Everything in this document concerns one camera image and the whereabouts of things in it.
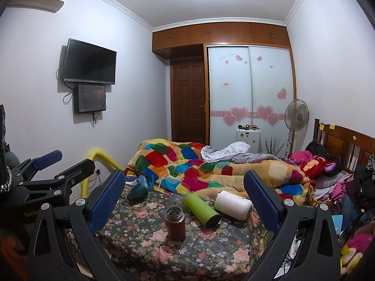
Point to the black bag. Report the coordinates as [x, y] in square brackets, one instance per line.
[316, 148]

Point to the red plush toy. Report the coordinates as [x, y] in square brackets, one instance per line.
[318, 166]

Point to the red thermos cup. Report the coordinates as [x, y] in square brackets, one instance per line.
[175, 223]

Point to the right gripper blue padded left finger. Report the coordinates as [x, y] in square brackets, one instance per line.
[50, 256]

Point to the pink clothes pile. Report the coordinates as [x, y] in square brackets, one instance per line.
[301, 157]

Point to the dried twig plant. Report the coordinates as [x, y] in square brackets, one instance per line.
[274, 145]

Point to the white sliding wardrobe doors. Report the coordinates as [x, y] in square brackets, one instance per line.
[248, 85]

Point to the white bottle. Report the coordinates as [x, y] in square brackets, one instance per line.
[233, 205]

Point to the clear glass cup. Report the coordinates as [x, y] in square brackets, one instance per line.
[175, 200]

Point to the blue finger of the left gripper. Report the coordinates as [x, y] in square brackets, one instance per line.
[47, 160]

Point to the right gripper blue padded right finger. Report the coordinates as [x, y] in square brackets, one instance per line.
[304, 245]

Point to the wooden headboard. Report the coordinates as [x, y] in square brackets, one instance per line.
[353, 148]

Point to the white small cabinet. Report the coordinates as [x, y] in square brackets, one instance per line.
[251, 135]

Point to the wooden overhead cabinets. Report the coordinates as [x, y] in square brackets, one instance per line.
[189, 40]

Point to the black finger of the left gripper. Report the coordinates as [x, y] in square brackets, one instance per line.
[69, 178]

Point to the dark teal cup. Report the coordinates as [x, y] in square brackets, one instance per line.
[137, 194]

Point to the brown wooden door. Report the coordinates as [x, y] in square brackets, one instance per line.
[188, 113]

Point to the colourful patchwork blanket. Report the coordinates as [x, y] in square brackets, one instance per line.
[179, 168]

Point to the grey white crumpled cloth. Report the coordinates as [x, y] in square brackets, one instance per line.
[237, 153]

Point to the black wall television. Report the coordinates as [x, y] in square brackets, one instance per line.
[89, 63]

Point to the standing electric fan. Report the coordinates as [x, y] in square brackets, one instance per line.
[296, 118]

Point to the green water bottle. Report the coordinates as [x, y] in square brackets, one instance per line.
[208, 216]

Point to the floral bed sheet mattress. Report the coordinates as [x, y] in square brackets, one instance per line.
[135, 239]

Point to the small black wall monitor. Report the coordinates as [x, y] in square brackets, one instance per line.
[89, 98]

